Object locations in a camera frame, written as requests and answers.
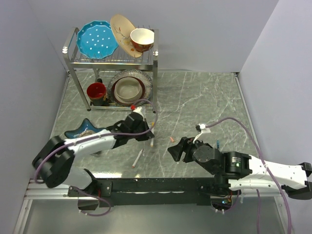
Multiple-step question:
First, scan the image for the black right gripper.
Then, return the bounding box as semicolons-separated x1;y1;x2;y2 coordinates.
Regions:
167;135;203;163

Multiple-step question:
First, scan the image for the white pen yellow end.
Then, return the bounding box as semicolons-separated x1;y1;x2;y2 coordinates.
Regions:
150;127;155;147

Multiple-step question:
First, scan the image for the white pen orange end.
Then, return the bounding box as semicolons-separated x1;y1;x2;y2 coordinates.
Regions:
132;149;144;168

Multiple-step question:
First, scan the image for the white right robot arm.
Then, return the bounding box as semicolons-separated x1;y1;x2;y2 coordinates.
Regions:
168;137;312;200

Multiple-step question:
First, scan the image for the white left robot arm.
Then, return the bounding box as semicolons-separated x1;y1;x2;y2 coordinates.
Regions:
32;112;155;196

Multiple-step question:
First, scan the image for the beige ceramic bowl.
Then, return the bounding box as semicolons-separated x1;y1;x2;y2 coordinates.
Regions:
114;77;143;104

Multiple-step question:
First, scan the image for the steel dish rack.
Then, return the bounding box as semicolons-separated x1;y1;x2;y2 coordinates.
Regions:
62;27;159;111

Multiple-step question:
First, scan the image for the blue star-shaped dish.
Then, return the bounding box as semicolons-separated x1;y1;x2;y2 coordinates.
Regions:
64;118;104;139

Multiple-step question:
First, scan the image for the red mug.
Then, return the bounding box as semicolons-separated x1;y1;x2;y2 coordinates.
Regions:
87;82;107;106

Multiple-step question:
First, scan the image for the red and white bowl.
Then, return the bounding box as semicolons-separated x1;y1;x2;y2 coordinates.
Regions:
130;28;155;53

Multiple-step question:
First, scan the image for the blue polka dot plate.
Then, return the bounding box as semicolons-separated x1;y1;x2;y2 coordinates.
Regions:
77;20;118;59

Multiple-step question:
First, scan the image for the beige floral plate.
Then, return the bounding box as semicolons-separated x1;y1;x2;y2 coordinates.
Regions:
110;14;142;58

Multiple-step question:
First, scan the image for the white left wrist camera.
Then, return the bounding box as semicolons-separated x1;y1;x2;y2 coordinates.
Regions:
130;105;145;119

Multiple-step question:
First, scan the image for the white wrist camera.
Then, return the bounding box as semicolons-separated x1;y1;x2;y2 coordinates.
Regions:
130;105;145;119
193;123;211;143

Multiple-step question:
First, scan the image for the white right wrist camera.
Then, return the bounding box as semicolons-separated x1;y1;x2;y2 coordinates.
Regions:
193;123;211;143

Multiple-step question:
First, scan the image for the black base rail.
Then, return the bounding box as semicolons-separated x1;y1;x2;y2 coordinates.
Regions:
68;177;241;211

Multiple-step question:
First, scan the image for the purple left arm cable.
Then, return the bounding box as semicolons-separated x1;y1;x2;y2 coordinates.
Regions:
34;98;158;217

